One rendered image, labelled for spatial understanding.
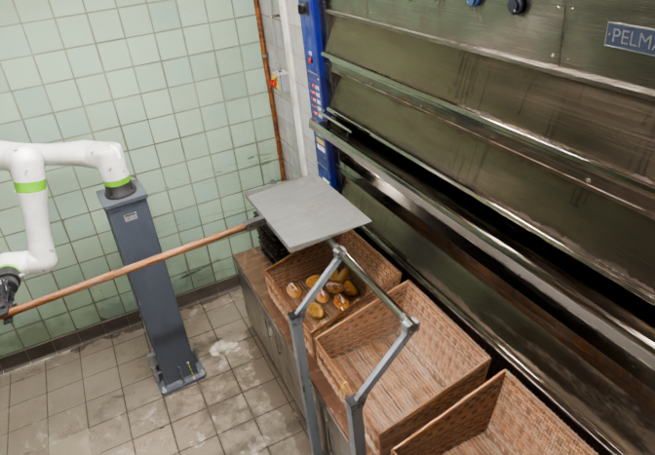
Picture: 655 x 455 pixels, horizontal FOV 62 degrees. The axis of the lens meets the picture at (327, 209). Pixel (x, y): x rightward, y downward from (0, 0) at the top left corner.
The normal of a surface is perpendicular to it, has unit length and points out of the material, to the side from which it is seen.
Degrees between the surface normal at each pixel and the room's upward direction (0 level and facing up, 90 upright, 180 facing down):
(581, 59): 88
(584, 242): 70
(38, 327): 90
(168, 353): 90
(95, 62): 90
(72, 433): 0
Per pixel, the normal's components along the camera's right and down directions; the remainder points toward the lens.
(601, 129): -0.87, -0.03
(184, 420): -0.10, -0.87
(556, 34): -0.88, 0.32
